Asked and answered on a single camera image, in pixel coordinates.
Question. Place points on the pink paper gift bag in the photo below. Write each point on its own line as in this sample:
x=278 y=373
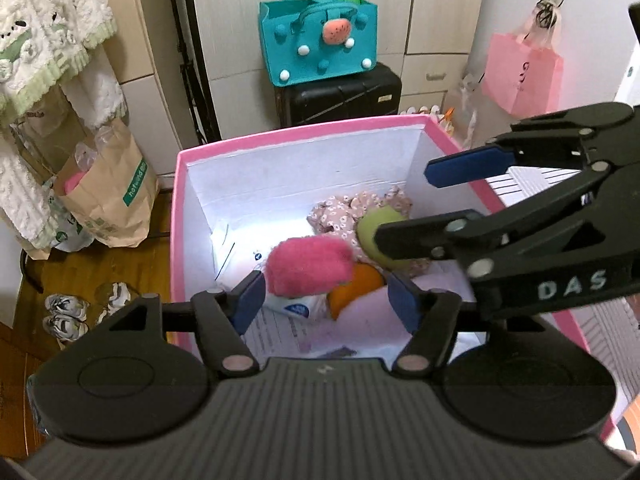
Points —
x=520 y=75

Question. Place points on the tan wooden cabinet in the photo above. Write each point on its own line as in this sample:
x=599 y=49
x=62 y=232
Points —
x=150 y=35

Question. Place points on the white and green plastic bag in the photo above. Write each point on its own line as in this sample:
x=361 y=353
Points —
x=65 y=230

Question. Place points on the clear plastic bag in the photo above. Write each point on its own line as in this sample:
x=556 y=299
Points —
x=470 y=95

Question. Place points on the green plush ball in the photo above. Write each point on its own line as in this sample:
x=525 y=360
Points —
x=385 y=217

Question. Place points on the light grey wardrobe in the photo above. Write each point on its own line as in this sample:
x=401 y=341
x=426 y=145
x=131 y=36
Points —
x=440 y=10

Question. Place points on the purple plush toy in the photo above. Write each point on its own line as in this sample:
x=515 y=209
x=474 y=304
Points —
x=380 y=325

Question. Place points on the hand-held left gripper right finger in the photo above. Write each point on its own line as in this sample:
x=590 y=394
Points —
x=405 y=305

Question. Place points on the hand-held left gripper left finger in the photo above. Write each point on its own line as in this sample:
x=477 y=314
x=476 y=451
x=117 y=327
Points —
x=250 y=301

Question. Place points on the pair of sneakers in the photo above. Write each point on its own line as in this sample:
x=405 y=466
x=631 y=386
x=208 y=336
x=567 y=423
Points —
x=65 y=320

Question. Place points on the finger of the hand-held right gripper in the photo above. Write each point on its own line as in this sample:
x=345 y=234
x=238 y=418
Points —
x=435 y=240
x=465 y=165

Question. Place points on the teal felt handbag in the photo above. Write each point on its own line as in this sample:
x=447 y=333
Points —
x=285 y=60

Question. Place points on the pink heart plush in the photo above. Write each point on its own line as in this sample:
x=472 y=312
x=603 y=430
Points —
x=305 y=265

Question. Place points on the black metal pole stand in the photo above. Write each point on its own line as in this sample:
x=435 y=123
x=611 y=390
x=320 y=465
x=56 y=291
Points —
x=192 y=80

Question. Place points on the black hard suitcase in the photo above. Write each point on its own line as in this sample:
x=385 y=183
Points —
x=340 y=95

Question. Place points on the orange plush ball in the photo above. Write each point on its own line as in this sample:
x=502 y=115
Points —
x=362 y=282

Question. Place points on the hanging white towels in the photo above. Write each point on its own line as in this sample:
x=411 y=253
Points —
x=45 y=20

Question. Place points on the white sneaker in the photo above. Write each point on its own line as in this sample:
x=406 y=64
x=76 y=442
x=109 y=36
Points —
x=115 y=300

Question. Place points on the pink cardboard box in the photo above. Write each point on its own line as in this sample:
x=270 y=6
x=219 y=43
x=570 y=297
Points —
x=300 y=175

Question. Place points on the floral fabric pouch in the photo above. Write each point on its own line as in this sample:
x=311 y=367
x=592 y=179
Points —
x=335 y=215

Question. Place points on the brown paper bag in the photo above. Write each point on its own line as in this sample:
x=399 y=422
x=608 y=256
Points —
x=115 y=195

